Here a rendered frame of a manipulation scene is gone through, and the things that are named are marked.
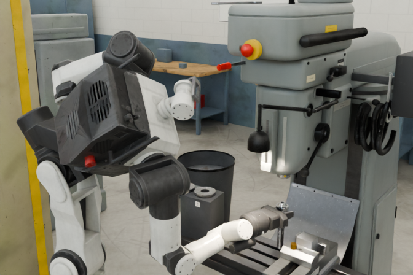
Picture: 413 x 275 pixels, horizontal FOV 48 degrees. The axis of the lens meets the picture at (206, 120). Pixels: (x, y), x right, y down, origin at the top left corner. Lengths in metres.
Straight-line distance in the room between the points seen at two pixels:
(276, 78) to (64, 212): 0.81
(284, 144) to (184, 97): 0.43
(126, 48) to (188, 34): 6.03
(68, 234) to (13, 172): 1.36
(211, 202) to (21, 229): 1.56
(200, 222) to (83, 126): 0.80
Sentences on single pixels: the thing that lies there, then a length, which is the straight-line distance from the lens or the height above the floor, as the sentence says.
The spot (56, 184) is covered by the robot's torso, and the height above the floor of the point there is 1.34.
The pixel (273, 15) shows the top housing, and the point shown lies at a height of 1.86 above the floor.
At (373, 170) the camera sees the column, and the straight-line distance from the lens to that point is 2.03.
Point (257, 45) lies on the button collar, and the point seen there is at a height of 1.77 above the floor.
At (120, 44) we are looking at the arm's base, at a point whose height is 1.77.
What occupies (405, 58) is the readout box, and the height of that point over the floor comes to 1.72.
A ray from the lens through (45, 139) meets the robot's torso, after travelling 1.56.
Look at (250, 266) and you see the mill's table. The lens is 1.83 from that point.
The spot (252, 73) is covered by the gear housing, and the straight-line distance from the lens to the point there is 1.55.
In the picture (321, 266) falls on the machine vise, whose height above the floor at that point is 0.97.
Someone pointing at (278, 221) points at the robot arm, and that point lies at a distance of 1.72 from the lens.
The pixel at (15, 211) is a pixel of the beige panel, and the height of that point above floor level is 0.66.
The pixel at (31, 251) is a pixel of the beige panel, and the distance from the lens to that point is 3.23.
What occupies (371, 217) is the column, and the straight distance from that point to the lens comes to 2.12.
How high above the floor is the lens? 1.92
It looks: 15 degrees down
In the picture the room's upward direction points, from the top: straight up
